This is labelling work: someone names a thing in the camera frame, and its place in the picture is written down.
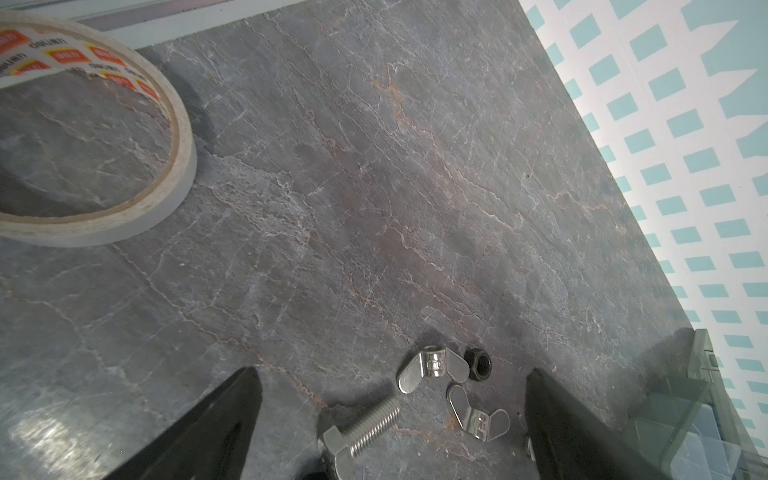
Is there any silver wing nut middle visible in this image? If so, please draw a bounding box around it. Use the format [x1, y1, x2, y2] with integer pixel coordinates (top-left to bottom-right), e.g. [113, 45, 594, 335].
[446, 384, 511, 442]

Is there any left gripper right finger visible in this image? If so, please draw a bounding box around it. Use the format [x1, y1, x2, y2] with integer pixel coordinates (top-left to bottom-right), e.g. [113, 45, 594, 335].
[525, 368, 668, 479]

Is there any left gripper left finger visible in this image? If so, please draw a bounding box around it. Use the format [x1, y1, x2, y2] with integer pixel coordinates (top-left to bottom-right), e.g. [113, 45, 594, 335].
[107, 367, 262, 479]

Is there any silver wing nut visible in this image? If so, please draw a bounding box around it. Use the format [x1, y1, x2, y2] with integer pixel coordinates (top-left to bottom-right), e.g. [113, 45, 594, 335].
[446, 384, 511, 442]
[396, 346, 470, 394]

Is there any silver hex bolt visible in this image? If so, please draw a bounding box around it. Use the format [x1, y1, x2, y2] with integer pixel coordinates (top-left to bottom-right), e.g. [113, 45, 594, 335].
[318, 396, 402, 479]

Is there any masking tape roll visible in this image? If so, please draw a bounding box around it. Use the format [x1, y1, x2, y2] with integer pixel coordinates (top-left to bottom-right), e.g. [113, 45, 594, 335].
[1, 10, 197, 248]

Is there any black hex nut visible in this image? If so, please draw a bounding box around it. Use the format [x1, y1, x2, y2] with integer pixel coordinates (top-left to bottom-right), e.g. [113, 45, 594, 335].
[464, 348, 493, 382]

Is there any grey compartment organizer box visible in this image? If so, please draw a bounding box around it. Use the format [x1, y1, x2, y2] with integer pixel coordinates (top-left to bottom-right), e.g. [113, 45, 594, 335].
[621, 329, 767, 479]

